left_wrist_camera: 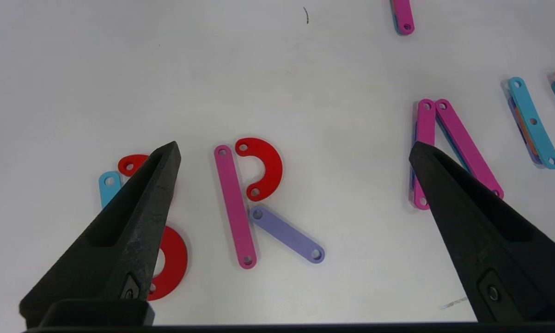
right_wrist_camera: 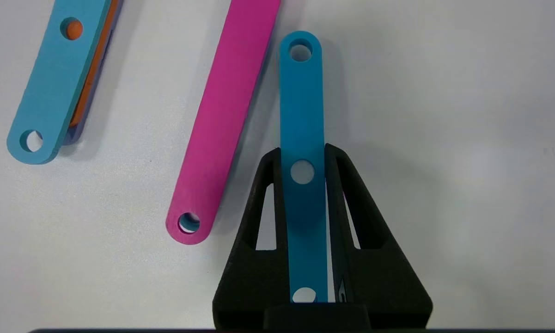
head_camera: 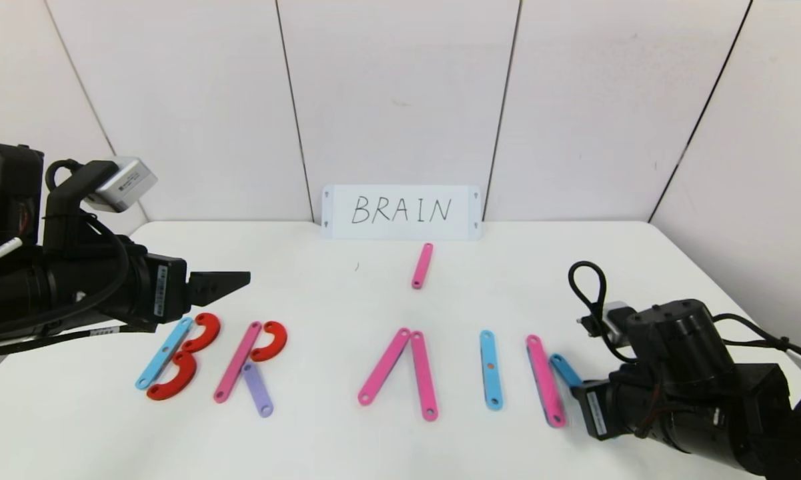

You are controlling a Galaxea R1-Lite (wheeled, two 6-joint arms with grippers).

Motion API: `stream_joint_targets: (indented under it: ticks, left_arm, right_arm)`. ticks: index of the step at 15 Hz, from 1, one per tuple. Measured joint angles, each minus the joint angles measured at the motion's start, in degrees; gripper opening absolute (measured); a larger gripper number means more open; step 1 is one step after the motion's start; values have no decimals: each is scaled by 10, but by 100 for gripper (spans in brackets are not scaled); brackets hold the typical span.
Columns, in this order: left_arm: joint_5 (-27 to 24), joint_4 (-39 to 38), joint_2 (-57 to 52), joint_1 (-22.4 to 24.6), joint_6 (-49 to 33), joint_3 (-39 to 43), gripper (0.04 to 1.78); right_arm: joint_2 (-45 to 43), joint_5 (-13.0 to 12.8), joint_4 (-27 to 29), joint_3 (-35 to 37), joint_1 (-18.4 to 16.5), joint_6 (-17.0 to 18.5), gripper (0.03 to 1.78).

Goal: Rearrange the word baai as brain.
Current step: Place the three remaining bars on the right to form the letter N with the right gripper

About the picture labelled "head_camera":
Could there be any black curved right arm cable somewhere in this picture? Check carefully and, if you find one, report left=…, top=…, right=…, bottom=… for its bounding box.
left=712, top=312, right=801, bottom=379

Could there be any black looped right arm cable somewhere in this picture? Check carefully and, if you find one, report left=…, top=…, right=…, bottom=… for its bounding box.
left=567, top=261, right=626, bottom=342

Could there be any large red curved piece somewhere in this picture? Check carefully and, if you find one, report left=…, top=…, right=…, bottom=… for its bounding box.
left=181, top=313, right=222, bottom=354
left=146, top=351, right=199, bottom=402

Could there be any small red curved piece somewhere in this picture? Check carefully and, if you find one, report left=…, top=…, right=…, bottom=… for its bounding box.
left=249, top=321, right=289, bottom=363

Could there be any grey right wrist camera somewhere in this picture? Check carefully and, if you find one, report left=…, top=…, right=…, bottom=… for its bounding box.
left=602, top=301, right=636, bottom=335

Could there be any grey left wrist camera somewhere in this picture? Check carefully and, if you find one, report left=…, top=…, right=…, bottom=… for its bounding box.
left=93, top=156, right=159, bottom=215

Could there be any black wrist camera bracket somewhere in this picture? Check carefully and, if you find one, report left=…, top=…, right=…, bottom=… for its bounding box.
left=43, top=160, right=119, bottom=245

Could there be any long blue bar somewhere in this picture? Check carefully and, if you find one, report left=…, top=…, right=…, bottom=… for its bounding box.
left=135, top=317, right=195, bottom=391

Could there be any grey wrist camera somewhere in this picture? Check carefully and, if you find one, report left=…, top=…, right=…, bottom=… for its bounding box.
left=93, top=156, right=159, bottom=215
left=602, top=301, right=636, bottom=335

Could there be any long pink bar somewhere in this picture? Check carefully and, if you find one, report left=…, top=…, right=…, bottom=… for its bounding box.
left=525, top=334, right=568, bottom=429
left=213, top=321, right=265, bottom=405
left=357, top=327, right=412, bottom=407
left=410, top=331, right=439, bottom=423

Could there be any blue bar with orange dot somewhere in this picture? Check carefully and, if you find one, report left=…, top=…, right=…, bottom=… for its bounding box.
left=480, top=330, right=505, bottom=412

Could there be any medium pink bar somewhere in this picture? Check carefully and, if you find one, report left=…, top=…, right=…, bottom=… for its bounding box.
left=411, top=243, right=434, bottom=290

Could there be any white BRAIN sign card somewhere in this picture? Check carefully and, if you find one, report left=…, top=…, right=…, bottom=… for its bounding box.
left=321, top=185, right=482, bottom=240

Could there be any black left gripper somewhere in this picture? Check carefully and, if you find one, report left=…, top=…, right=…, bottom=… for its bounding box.
left=51, top=252, right=251, bottom=325

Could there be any short purple bar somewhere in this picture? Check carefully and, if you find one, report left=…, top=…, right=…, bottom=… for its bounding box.
left=241, top=362, right=275, bottom=419

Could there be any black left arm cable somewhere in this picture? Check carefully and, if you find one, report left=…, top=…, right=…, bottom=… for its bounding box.
left=0, top=323, right=158, bottom=361

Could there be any short blue bar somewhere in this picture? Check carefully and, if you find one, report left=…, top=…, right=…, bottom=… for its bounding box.
left=549, top=353, right=584, bottom=389

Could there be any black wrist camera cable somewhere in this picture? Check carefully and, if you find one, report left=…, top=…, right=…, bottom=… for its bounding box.
left=0, top=159, right=131, bottom=335

